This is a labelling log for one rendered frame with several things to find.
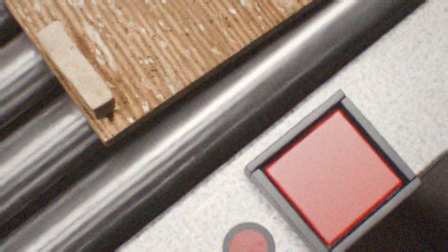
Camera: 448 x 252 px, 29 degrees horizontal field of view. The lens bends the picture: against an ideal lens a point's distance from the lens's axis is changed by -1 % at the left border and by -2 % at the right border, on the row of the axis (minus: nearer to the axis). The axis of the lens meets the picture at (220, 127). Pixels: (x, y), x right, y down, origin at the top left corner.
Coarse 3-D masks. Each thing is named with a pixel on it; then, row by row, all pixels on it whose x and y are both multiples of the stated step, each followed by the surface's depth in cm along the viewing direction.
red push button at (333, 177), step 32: (320, 128) 52; (352, 128) 52; (288, 160) 52; (320, 160) 52; (352, 160) 52; (288, 192) 51; (320, 192) 51; (352, 192) 51; (384, 192) 51; (320, 224) 51; (352, 224) 51
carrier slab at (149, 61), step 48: (48, 0) 53; (96, 0) 53; (144, 0) 53; (192, 0) 53; (240, 0) 54; (288, 0) 54; (96, 48) 52; (144, 48) 52; (192, 48) 53; (240, 48) 53; (144, 96) 52
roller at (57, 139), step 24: (48, 120) 53; (72, 120) 53; (0, 144) 53; (24, 144) 52; (48, 144) 52; (72, 144) 53; (96, 144) 54; (0, 168) 52; (24, 168) 52; (48, 168) 53; (72, 168) 54; (0, 192) 52; (24, 192) 52; (0, 216) 52
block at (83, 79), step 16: (48, 32) 50; (64, 32) 50; (48, 48) 49; (64, 48) 50; (64, 64) 49; (80, 64) 49; (80, 80) 49; (96, 80) 49; (80, 96) 50; (96, 96) 49; (112, 96) 49; (96, 112) 50
